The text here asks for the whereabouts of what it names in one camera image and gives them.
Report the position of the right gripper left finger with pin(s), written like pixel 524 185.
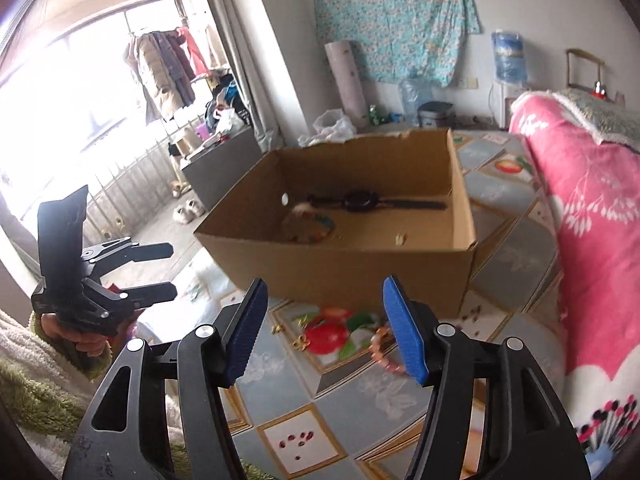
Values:
pixel 124 433

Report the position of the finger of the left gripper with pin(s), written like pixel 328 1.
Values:
pixel 146 296
pixel 134 252

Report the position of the left hand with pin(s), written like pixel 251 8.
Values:
pixel 92 344

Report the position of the white slippers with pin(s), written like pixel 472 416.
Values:
pixel 189 211

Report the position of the dark grey cabinet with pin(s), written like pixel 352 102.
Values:
pixel 212 171

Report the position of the green fuzzy sleeve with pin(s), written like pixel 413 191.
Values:
pixel 44 397

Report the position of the brown cardboard box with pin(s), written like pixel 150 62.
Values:
pixel 264 227

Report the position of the hanging clothes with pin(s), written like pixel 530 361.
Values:
pixel 165 64

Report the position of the black wristwatch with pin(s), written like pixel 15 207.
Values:
pixel 363 201

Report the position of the white plastic bag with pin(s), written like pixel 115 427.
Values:
pixel 333 126

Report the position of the pink rolled mat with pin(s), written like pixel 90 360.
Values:
pixel 345 72

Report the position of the dark pot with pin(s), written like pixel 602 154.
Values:
pixel 436 114

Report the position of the clear water bottle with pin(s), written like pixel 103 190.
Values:
pixel 414 90

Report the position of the blue water jug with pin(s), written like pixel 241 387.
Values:
pixel 509 57

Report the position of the blue floral wall cloth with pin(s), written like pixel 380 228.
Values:
pixel 392 39

